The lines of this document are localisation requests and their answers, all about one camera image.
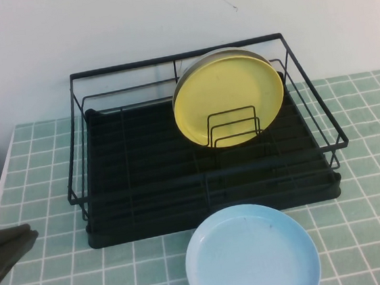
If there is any black wire dish rack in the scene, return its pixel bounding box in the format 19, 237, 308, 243
53, 26, 356, 238

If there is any grey plate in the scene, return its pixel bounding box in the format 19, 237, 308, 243
166, 42, 275, 108

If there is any green checkered tablecloth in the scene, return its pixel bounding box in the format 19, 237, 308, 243
0, 69, 380, 285

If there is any light blue plate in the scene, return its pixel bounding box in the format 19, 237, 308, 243
179, 196, 324, 285

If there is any yellow plate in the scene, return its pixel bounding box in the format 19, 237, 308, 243
168, 49, 291, 155

